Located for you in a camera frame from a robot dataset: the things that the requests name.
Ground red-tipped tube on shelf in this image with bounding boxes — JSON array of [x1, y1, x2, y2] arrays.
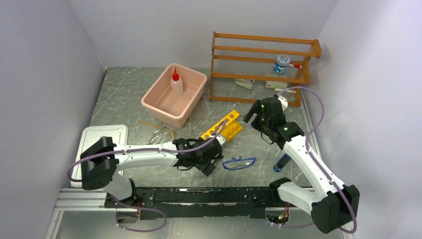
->
[[274, 88, 297, 94]]

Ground white stapler-like object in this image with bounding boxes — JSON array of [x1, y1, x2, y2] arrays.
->
[[234, 79, 255, 90]]

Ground yellow test tube rack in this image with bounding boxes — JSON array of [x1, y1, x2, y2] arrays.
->
[[201, 110, 243, 142]]

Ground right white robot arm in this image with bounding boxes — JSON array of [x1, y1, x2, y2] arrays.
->
[[243, 96, 360, 234]]

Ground white plastic tray lid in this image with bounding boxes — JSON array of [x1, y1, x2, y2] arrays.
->
[[70, 124, 131, 192]]

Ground small white box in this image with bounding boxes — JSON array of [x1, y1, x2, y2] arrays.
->
[[265, 81, 288, 89]]

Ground blue black handheld tool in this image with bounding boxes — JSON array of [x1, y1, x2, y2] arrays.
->
[[273, 153, 291, 172]]

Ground orange wooden shelf rack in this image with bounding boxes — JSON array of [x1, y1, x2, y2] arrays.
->
[[209, 32, 322, 103]]

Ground pink plastic bin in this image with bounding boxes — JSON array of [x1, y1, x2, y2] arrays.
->
[[141, 63, 208, 128]]

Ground metal crucible tongs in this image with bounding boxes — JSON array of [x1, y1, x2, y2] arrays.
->
[[147, 127, 174, 145]]

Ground blue-lidded jar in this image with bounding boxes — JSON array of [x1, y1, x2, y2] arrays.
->
[[273, 54, 291, 74]]

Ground red-capped marker pen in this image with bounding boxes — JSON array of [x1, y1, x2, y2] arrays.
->
[[289, 64, 302, 69]]

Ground tan rubber tubing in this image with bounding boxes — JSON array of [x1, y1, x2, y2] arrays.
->
[[138, 120, 175, 141]]

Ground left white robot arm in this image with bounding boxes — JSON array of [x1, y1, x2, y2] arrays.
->
[[80, 135, 227, 207]]

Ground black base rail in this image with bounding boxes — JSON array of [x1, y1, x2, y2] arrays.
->
[[123, 186, 287, 220]]

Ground blue safety glasses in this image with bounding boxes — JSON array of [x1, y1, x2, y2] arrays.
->
[[222, 156, 256, 171]]

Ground red-capped squeeze bottle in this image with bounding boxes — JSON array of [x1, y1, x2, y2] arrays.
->
[[171, 68, 184, 97]]

